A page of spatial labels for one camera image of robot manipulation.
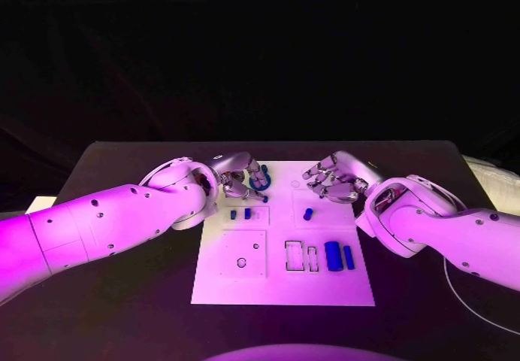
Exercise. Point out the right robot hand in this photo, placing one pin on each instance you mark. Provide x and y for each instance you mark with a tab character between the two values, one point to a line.
341	180

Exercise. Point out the thin long blue cylinder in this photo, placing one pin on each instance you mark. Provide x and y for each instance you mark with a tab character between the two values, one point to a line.
348	257

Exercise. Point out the white task board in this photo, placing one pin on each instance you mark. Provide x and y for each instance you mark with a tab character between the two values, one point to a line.
279	253

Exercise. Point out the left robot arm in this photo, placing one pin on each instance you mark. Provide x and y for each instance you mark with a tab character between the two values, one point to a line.
101	225

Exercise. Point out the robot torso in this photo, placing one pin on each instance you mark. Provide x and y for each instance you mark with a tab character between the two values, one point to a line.
302	353

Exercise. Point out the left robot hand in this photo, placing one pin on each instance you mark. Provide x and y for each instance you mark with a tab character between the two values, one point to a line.
237	175

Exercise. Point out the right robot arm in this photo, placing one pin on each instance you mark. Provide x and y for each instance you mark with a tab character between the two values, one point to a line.
438	225

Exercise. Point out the large blue cylinder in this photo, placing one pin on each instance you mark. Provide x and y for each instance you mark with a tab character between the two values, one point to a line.
332	256

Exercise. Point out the blue peg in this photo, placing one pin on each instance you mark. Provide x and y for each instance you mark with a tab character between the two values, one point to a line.
307	214
263	169

